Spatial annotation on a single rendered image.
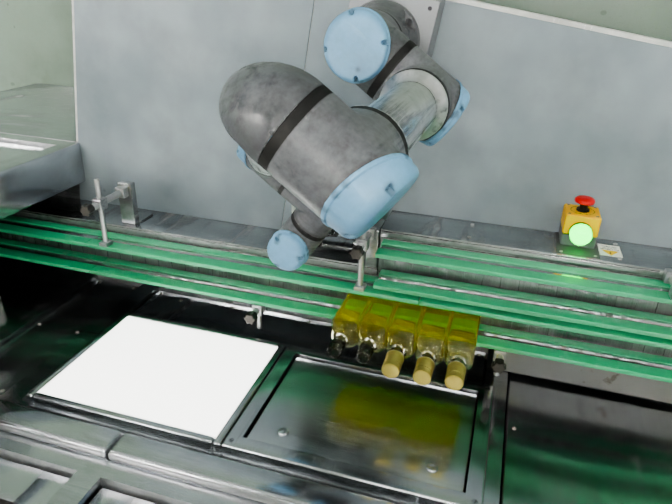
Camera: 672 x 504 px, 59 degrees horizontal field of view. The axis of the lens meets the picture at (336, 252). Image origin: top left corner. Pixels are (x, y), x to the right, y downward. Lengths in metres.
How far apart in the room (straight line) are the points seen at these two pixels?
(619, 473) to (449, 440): 0.32
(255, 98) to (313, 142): 0.08
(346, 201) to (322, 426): 0.65
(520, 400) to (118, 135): 1.18
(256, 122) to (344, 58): 0.42
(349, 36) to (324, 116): 0.41
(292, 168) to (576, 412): 0.93
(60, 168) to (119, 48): 0.35
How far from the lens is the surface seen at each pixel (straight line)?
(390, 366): 1.12
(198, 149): 1.56
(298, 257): 1.06
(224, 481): 1.10
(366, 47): 1.02
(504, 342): 1.31
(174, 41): 1.53
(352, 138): 0.63
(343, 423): 1.19
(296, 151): 0.63
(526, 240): 1.33
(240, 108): 0.66
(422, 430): 1.20
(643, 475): 1.30
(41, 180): 1.66
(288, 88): 0.64
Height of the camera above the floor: 2.05
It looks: 60 degrees down
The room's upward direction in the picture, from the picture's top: 144 degrees counter-clockwise
